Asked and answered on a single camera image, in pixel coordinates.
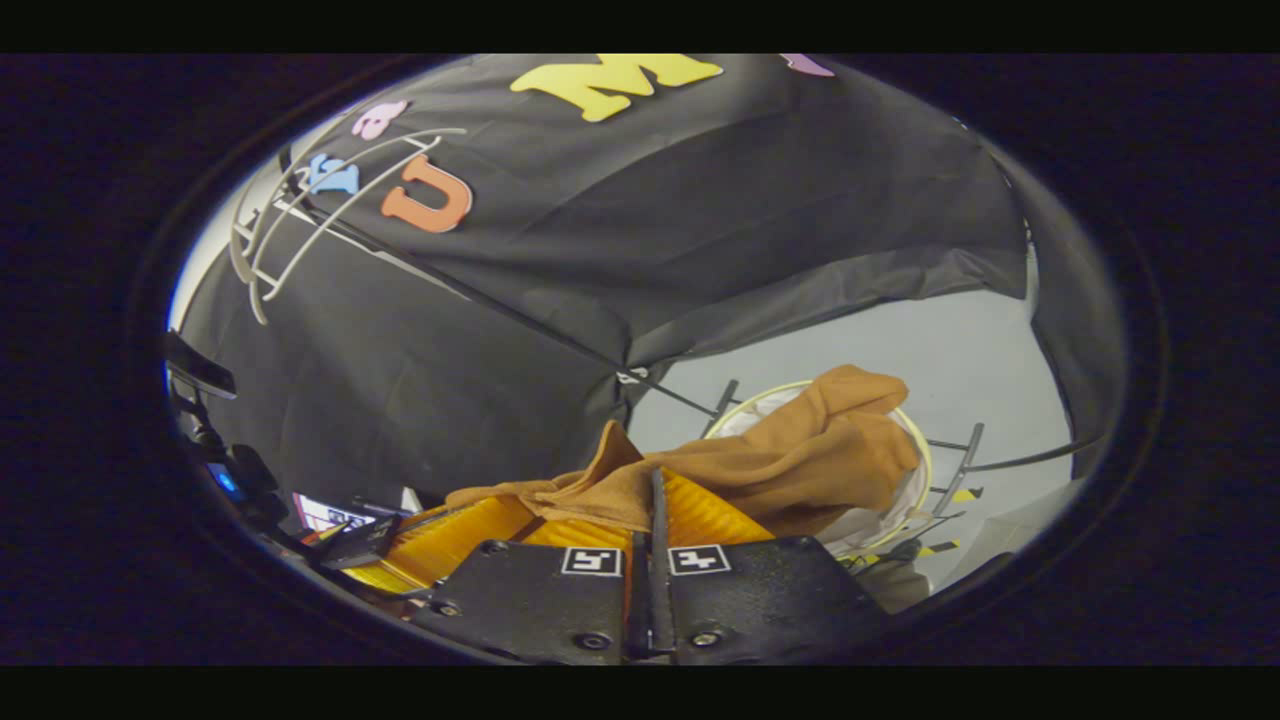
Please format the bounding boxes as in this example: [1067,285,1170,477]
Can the white plastic hanger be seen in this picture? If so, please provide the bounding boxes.
[229,127,468,293]
[248,137,444,327]

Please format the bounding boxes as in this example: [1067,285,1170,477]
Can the brown shirt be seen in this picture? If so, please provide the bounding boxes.
[445,364,922,542]

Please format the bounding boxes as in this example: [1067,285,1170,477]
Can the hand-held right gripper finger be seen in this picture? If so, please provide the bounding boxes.
[415,518,650,666]
[650,468,891,664]

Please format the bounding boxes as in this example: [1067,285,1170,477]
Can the round white laundry hamper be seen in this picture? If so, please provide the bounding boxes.
[704,379,937,562]

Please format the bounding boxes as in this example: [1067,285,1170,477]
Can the black equipment stand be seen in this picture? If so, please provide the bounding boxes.
[163,329,293,538]

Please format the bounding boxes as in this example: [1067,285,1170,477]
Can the white printed box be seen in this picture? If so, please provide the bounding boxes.
[291,487,422,533]

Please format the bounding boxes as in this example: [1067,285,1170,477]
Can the black backdrop cloth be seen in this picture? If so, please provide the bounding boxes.
[173,54,1128,513]

